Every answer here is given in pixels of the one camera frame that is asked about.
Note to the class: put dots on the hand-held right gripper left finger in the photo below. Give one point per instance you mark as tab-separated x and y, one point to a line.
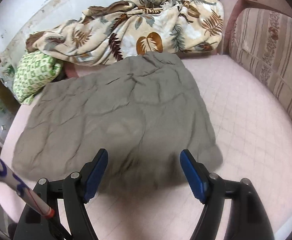
96	175

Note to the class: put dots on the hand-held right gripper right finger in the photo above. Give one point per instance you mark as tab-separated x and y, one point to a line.
192	175

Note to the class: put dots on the olive quilted jacket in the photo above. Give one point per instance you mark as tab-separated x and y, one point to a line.
116	110

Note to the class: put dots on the pink round bed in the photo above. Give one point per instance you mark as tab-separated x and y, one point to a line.
241	142

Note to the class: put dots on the white rod with blue marks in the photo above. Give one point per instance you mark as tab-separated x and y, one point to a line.
13	182

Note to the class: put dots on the pink pillow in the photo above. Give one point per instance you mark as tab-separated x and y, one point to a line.
71	71

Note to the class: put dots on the green checkered pillow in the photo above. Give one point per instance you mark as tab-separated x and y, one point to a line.
33	75

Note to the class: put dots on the striped floral cushion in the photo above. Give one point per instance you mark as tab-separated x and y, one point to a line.
268	55

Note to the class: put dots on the leaf print blanket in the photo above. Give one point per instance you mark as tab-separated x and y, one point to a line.
136	35

